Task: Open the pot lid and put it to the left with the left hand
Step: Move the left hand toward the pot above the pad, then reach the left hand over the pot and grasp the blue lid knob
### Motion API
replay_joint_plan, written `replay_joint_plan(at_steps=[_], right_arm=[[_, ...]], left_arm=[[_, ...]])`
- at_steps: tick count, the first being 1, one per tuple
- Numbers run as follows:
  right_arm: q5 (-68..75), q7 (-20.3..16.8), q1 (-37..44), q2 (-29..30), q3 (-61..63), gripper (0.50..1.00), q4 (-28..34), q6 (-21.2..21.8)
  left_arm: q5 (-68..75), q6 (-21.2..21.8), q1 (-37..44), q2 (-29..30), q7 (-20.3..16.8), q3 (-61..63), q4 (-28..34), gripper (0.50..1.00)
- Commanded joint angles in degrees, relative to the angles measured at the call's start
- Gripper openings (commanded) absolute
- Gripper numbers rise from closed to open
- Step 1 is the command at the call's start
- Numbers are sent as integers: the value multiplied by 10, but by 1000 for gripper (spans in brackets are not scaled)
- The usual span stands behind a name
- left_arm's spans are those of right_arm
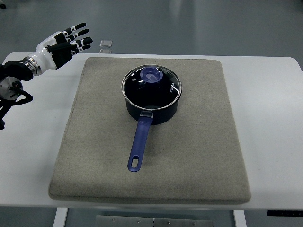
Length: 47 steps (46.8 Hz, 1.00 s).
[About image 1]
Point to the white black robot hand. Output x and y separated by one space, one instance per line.
58 49

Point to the glass pot lid blue knob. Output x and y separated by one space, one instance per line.
151 87

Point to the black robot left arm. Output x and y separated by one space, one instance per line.
12 73

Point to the lower floor metal plate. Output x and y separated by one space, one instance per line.
105 51

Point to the floor metal plate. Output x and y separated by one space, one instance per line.
105 51
106 43

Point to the upper floor metal plate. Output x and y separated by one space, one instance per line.
106 43

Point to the dark blue saucepan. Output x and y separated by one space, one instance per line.
145 118

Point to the white table leg left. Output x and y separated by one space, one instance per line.
60 217

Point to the white table leg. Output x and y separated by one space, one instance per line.
239 218
60 217

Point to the beige fabric mat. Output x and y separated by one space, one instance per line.
193 158

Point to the white table leg right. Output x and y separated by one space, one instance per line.
239 218

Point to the table control panel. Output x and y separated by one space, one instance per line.
285 213

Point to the metal table base plate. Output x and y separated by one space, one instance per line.
120 221

